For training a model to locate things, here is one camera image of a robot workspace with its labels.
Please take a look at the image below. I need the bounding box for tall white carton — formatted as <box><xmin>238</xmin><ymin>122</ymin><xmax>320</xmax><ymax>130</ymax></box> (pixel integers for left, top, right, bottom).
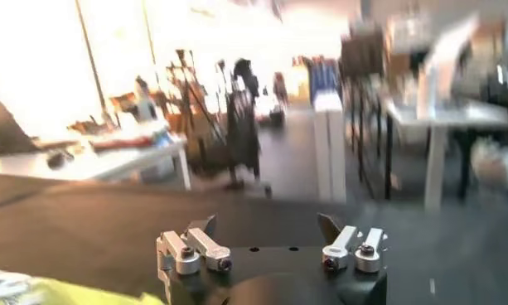
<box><xmin>312</xmin><ymin>91</ymin><xmax>348</xmax><ymax>204</ymax></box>

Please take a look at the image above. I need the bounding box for black monitor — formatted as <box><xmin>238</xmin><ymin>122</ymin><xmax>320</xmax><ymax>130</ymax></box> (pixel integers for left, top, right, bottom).
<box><xmin>339</xmin><ymin>27</ymin><xmax>386</xmax><ymax>80</ymax></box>

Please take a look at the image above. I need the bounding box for white humanoid robot round base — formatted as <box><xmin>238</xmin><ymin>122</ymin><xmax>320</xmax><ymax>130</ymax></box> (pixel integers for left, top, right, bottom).
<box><xmin>470</xmin><ymin>136</ymin><xmax>508</xmax><ymax>190</ymax></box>

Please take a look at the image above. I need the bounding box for white work table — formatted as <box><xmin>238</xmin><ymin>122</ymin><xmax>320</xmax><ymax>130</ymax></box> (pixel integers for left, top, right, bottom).
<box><xmin>0</xmin><ymin>134</ymin><xmax>192</xmax><ymax>191</ymax></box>

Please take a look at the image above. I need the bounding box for black office chair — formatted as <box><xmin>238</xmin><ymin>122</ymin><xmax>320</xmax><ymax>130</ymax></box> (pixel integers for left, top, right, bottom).
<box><xmin>222</xmin><ymin>57</ymin><xmax>273</xmax><ymax>198</ymax></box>

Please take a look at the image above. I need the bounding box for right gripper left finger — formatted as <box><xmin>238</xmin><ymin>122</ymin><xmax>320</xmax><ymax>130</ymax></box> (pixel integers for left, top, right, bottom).
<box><xmin>156</xmin><ymin>214</ymin><xmax>233</xmax><ymax>292</ymax></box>

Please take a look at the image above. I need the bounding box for white standing desk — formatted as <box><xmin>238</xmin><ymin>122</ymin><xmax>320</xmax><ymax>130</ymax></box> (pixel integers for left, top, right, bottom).
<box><xmin>384</xmin><ymin>97</ymin><xmax>508</xmax><ymax>213</ymax></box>

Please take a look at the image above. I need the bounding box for grey laptop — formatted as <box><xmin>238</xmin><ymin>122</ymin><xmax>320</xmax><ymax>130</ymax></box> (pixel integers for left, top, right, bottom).
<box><xmin>0</xmin><ymin>78</ymin><xmax>39</xmax><ymax>155</ymax></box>

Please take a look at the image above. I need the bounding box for black cylinder speaker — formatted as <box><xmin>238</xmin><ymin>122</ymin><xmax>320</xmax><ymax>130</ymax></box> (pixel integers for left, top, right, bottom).
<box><xmin>46</xmin><ymin>149</ymin><xmax>75</xmax><ymax>171</ymax></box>

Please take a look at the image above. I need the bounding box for red folded garment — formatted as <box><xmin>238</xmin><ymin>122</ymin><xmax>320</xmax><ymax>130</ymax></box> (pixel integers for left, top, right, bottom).
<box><xmin>90</xmin><ymin>137</ymin><xmax>154</xmax><ymax>153</ymax></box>

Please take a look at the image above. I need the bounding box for yellow-green t-shirt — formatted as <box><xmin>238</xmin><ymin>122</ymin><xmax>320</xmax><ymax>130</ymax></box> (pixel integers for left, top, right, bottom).
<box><xmin>0</xmin><ymin>275</ymin><xmax>166</xmax><ymax>305</ymax></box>

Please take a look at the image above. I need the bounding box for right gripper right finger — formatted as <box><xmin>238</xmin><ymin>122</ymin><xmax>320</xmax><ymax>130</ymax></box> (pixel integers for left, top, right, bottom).
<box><xmin>317</xmin><ymin>213</ymin><xmax>389</xmax><ymax>274</ymax></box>

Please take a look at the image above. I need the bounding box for black plastic table cover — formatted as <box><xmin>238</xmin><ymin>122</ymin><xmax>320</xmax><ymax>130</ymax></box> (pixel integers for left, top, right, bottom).
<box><xmin>0</xmin><ymin>173</ymin><xmax>508</xmax><ymax>305</ymax></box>

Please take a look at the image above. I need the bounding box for white robot with black panel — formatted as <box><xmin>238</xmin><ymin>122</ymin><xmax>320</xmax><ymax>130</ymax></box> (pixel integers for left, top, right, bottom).
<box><xmin>133</xmin><ymin>75</ymin><xmax>158</xmax><ymax>122</ymax></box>

